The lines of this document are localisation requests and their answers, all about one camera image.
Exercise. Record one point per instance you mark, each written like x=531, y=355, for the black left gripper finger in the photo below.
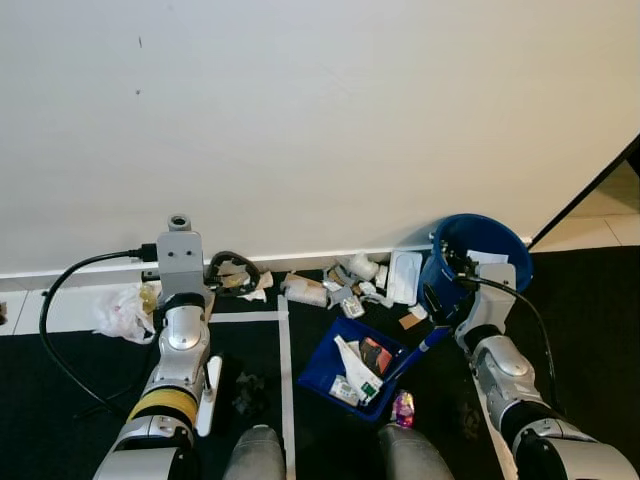
x=209, y=380

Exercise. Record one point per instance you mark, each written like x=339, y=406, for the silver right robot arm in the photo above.
x=530, y=405

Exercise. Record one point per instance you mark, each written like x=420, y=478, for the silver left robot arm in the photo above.
x=175, y=370

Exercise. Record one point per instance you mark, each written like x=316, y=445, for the white floor tape strip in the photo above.
x=248, y=317
x=286, y=380

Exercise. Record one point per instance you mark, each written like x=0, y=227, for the small brown cardboard piece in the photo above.
x=410, y=320

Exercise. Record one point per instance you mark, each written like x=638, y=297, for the small black crumpled scrap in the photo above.
x=246, y=392

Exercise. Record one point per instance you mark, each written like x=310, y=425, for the white flat plastic container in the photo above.
x=405, y=278

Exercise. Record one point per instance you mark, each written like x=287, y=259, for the white paper sheet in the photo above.
x=490, y=257

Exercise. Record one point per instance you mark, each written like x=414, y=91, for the blue plastic bucket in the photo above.
x=480, y=232

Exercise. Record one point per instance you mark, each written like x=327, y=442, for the black orange snack packet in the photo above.
x=378, y=355

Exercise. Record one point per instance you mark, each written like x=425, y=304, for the white plastic bottle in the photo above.
x=363, y=266

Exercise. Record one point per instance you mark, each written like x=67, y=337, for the white crumpled plastic bag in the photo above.
x=125, y=312

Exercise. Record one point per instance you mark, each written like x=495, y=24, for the grey left robot leg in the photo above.
x=255, y=457

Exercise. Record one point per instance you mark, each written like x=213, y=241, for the grey robot leg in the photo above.
x=255, y=457
x=415, y=457

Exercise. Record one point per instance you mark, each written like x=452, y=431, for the small grey white carton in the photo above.
x=348, y=304

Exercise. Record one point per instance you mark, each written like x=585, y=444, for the white flat paper package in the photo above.
x=353, y=365

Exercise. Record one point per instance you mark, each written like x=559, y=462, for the purple foil wrapper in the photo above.
x=403, y=409

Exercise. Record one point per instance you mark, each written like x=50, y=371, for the small white box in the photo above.
x=345, y=391

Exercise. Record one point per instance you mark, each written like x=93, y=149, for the white baseboard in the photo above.
x=60, y=310

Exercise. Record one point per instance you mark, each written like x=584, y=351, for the grey right robot leg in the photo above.
x=415, y=457

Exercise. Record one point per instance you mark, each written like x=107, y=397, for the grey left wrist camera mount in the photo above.
x=180, y=262

